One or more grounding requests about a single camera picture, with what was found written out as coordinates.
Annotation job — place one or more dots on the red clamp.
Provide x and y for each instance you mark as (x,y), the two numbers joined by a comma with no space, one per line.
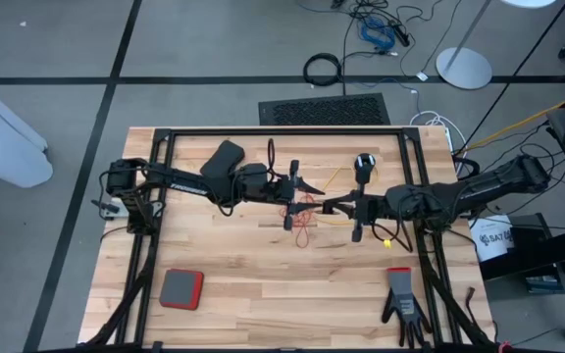
(504,347)

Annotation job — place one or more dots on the blue box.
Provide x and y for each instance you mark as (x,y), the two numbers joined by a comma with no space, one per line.
(545,285)

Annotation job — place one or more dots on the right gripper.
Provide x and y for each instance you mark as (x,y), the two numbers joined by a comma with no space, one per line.
(372,208)

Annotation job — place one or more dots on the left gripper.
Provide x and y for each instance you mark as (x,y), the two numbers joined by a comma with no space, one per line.
(282,193)

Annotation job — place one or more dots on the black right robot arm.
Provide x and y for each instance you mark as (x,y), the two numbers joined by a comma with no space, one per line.
(469,193)

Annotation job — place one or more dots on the white plastic bin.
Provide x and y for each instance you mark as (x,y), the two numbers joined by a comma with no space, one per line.
(3,147)

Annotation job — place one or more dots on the black power strip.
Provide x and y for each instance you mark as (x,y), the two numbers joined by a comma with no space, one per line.
(401,35)

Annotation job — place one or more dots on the grey and black work glove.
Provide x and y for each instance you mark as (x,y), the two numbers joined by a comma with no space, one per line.
(404,304)

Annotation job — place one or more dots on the black fabric pouch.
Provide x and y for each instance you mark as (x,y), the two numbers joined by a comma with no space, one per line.
(223,154)

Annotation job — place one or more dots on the black side cart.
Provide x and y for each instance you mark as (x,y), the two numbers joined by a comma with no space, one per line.
(557,250)

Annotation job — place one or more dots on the black aluminium table frame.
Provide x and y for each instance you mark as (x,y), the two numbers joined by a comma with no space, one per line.
(287,131)

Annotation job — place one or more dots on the small white adapter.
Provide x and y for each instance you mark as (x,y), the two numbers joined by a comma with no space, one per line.
(422,76)

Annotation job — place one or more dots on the white labelled box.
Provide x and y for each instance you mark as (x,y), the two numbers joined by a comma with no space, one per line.
(491,242)

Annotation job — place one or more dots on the thin black slanted pole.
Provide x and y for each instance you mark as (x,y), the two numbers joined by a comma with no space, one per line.
(515,75)

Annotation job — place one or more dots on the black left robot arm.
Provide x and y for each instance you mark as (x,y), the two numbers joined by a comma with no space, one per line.
(184,184)

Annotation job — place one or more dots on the grey pad with red edge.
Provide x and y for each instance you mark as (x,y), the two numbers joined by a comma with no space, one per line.
(181,288)

